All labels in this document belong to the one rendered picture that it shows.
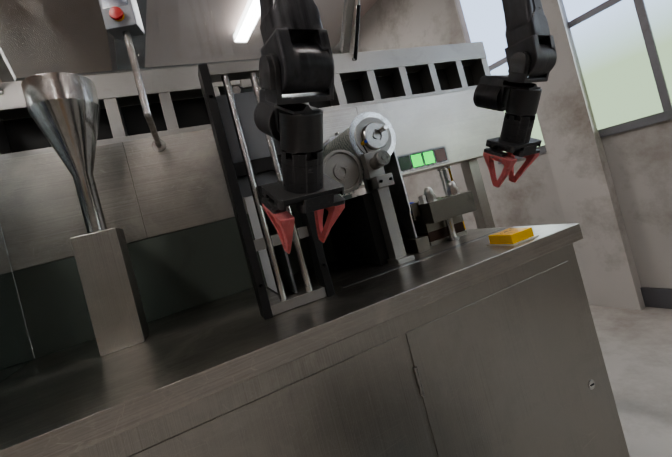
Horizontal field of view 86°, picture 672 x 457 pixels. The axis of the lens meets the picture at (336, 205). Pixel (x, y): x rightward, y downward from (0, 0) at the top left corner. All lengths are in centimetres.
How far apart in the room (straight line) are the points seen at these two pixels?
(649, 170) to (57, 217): 282
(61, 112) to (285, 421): 79
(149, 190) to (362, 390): 85
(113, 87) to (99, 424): 96
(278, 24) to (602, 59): 248
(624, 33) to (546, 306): 204
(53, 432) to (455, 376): 66
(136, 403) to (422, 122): 133
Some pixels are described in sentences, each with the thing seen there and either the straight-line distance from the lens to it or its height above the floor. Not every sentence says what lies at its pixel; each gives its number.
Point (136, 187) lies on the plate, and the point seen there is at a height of 130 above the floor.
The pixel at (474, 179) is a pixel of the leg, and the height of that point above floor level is 104.
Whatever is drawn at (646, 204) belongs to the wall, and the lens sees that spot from 281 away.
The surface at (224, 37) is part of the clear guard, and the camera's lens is 137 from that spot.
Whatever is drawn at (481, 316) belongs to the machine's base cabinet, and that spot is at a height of 78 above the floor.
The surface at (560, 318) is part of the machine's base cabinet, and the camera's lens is 103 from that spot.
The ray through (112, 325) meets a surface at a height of 96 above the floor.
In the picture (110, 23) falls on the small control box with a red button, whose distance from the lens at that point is 105.
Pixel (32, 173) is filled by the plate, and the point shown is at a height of 139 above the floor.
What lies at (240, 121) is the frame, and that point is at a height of 131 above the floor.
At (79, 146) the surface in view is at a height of 137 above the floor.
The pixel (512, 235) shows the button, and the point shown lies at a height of 92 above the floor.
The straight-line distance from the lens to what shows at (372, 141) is 101.
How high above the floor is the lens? 108
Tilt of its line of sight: level
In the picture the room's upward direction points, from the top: 15 degrees counter-clockwise
